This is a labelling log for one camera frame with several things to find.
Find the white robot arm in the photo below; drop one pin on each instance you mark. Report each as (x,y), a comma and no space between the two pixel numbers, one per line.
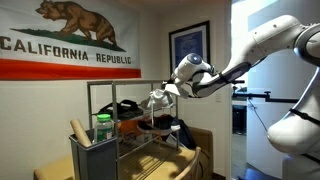
(297,133)

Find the grey metal shoe rack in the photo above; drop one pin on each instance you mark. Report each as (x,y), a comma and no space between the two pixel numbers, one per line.
(134,90)

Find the navy orange sneaker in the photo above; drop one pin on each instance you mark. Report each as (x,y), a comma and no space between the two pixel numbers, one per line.
(150,127)

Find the navy sneaker white sole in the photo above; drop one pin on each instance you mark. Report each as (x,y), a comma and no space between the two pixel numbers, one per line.
(171,125)

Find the black sandals pair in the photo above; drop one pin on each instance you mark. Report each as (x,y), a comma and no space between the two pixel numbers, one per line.
(126,110)

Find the dark backpack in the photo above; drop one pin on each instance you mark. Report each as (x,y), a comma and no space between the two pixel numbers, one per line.
(185,135)

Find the framed blue picture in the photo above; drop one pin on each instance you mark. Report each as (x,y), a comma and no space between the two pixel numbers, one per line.
(191,39)

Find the green capped plastic bottle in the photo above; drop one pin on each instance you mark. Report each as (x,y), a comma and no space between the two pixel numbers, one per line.
(103,128)

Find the beige bench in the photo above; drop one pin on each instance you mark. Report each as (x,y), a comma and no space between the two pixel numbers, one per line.
(156,161)

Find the wooden chair back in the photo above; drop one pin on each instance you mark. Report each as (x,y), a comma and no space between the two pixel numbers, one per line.
(190,172)

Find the cardboard tube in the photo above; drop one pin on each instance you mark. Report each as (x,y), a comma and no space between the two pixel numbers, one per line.
(80,132)

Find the grey trash bin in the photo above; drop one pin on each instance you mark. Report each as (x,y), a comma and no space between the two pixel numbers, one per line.
(97,162)

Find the California Republic flag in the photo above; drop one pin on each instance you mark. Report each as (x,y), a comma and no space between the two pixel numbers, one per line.
(68,39)

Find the light switch plate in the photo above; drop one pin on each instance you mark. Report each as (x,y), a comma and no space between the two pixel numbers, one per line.
(218,97)

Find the black camera stand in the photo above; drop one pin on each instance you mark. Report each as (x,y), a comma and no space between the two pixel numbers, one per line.
(266,96)

